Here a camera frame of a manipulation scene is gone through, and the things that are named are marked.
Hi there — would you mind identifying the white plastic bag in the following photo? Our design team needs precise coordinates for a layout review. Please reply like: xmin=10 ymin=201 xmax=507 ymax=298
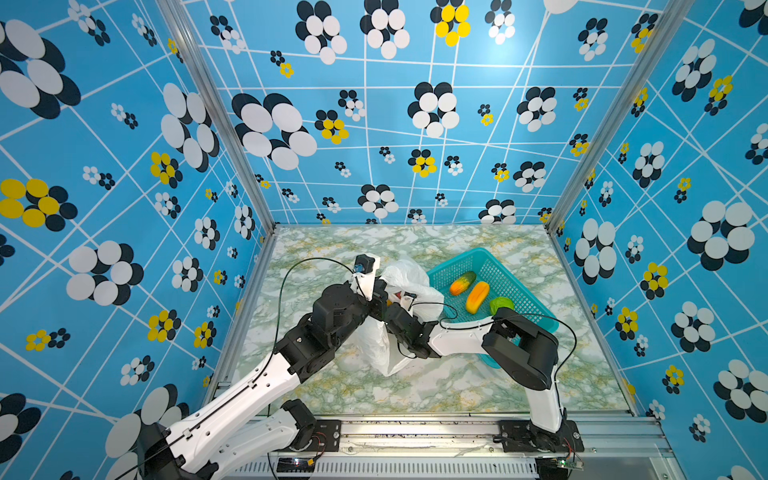
xmin=352 ymin=256 xmax=444 ymax=377

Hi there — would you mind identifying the green orange papaya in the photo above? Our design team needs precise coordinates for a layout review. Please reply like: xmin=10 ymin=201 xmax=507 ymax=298
xmin=449 ymin=271 xmax=477 ymax=296

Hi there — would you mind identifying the teal plastic basket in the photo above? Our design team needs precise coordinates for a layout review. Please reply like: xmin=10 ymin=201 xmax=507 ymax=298
xmin=427 ymin=248 xmax=559 ymax=334

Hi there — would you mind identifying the orange yellow mango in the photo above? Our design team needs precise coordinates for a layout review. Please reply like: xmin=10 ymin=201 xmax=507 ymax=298
xmin=465 ymin=281 xmax=490 ymax=315

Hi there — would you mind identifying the green fruit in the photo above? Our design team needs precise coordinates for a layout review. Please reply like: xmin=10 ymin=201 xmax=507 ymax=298
xmin=489 ymin=297 xmax=515 ymax=316

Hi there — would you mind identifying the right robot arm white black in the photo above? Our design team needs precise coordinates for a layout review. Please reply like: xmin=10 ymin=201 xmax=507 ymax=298
xmin=382 ymin=305 xmax=564 ymax=434

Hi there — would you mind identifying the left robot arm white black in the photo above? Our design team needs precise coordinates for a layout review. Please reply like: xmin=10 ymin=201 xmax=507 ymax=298
xmin=133 ymin=279 xmax=388 ymax=479

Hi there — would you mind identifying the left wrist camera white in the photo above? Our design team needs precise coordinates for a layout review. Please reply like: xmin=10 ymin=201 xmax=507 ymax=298
xmin=350 ymin=254 xmax=381 ymax=301

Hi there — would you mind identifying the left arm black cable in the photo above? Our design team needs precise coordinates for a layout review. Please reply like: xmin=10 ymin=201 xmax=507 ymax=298
xmin=269 ymin=256 xmax=358 ymax=361

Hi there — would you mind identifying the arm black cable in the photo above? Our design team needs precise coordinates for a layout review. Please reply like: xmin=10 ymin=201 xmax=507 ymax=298
xmin=407 ymin=299 xmax=578 ymax=421
xmin=269 ymin=256 xmax=358 ymax=361

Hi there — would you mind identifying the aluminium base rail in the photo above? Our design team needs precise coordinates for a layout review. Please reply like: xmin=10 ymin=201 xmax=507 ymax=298
xmin=210 ymin=414 xmax=685 ymax=479

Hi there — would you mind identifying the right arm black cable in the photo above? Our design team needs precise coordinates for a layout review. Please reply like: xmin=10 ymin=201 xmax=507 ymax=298
xmin=407 ymin=299 xmax=578 ymax=421

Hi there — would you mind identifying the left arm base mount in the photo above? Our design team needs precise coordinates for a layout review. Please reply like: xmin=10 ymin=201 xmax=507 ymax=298
xmin=275 ymin=419 xmax=342 ymax=453

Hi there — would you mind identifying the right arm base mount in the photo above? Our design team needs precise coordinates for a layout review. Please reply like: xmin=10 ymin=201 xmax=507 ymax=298
xmin=493 ymin=420 xmax=584 ymax=454

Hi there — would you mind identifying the left aluminium corner post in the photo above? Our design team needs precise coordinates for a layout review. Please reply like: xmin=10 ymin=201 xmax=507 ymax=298
xmin=157 ymin=0 xmax=275 ymax=238

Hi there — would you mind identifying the aluminium corner post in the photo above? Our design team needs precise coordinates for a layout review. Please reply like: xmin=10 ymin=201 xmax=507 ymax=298
xmin=546 ymin=0 xmax=695 ymax=237
xmin=157 ymin=0 xmax=275 ymax=238

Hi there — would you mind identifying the right aluminium corner post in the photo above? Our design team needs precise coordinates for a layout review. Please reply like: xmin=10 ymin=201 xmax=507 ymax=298
xmin=546 ymin=0 xmax=695 ymax=237

